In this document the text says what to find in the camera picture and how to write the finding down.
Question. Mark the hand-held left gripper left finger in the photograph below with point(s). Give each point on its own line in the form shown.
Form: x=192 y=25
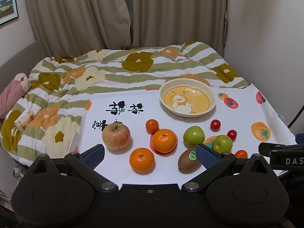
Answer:
x=95 y=154

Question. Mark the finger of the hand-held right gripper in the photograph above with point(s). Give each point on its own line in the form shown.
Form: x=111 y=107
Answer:
x=280 y=154
x=300 y=139

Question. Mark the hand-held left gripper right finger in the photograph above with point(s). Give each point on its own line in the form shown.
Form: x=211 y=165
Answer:
x=206 y=157

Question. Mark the brown kiwi with sticker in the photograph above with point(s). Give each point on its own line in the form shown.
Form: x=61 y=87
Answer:
x=186 y=162

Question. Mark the small green apple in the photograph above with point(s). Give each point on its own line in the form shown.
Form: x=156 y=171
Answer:
x=222 y=144

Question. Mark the red yellow apple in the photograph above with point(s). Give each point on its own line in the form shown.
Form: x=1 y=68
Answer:
x=116 y=137

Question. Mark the small mandarin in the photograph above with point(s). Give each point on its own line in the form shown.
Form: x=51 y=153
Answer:
x=241 y=154
x=152 y=126

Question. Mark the large orange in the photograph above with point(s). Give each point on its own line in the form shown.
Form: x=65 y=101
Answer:
x=164 y=141

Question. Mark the medium orange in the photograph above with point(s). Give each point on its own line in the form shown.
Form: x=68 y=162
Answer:
x=141 y=160

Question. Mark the cream duck print plate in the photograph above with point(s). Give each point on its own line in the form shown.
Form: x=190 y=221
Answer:
x=186 y=99

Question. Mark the large green apple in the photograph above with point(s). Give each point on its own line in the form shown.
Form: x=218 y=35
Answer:
x=193 y=135

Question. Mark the red cherry tomato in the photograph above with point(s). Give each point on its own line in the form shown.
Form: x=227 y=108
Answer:
x=215 y=125
x=231 y=134

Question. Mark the white fruit print cloth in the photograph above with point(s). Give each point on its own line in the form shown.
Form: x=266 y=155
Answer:
x=135 y=114

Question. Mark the tissue pack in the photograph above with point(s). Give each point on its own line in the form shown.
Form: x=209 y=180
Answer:
x=24 y=121

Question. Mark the grey round object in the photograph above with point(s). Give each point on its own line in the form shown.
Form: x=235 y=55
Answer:
x=18 y=172

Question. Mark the striped floral blanket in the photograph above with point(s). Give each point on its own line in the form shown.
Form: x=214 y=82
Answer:
x=118 y=76

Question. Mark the pink pillow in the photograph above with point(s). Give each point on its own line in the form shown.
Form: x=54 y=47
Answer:
x=11 y=95

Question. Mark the grey bed headboard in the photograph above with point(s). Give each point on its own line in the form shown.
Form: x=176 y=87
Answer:
x=19 y=57

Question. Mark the beige curtain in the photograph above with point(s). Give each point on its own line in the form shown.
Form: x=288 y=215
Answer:
x=95 y=16

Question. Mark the framed wall poster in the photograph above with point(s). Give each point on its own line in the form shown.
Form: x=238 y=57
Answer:
x=7 y=2

